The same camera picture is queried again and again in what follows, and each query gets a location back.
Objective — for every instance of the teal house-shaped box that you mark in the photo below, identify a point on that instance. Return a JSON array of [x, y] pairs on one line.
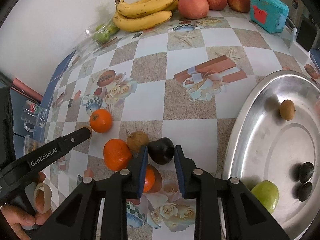
[[268, 11]]

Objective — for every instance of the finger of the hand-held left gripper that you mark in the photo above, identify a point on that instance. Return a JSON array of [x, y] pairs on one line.
[[75, 140]]

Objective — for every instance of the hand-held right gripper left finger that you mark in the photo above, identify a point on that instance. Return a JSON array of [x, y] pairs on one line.
[[143, 172]]

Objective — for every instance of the pale pink apple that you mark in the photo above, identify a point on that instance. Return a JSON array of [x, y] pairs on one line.
[[193, 6]]

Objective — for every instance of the brown longan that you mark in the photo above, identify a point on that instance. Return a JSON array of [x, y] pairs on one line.
[[286, 109], [137, 141]]

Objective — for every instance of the red bar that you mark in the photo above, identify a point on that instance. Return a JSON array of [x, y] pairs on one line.
[[27, 90]]

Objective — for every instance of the clear plastic snack box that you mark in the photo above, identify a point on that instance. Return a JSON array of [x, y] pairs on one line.
[[31, 143]]

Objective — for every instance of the orange tangerine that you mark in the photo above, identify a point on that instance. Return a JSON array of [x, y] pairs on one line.
[[149, 181], [101, 120], [117, 154]]

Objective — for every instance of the dark purple plum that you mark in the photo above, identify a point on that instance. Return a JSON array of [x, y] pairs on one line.
[[306, 172], [161, 152], [305, 191]]

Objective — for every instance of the plastic bag of green fruit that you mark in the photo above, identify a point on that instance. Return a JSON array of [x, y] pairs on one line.
[[105, 32]]

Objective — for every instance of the white charging dock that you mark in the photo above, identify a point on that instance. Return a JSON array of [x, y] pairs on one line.
[[298, 51]]

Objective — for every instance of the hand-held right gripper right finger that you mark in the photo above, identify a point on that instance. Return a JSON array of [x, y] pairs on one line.
[[178, 172]]

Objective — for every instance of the yellow banana bunch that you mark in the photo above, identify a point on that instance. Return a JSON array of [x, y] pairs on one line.
[[145, 15]]

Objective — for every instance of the person's left hand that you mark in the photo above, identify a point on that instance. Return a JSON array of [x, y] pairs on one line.
[[17, 217]]

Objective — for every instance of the green mango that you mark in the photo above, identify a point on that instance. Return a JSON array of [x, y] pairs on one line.
[[266, 196]]

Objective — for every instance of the clear glass mug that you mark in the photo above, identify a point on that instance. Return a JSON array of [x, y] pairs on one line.
[[33, 116]]

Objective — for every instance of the stainless steel basin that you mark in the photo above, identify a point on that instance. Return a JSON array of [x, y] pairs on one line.
[[275, 155]]

